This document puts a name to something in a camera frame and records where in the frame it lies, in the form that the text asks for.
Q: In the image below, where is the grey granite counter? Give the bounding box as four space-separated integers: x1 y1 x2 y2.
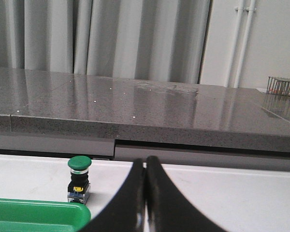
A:
0 67 290 172

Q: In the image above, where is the green plastic tray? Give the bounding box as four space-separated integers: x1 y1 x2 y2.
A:
0 198 91 232

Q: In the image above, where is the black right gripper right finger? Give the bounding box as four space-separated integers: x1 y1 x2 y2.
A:
146 156 225 232

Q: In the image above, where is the grey pleated curtain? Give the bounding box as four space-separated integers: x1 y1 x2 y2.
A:
0 0 210 84

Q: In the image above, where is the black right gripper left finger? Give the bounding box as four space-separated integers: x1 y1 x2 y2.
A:
80 159 145 232

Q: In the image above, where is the white wall pipe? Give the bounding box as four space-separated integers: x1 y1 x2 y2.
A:
224 0 256 88

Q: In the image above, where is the green mushroom push button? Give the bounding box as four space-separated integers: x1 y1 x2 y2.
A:
67 156 92 204

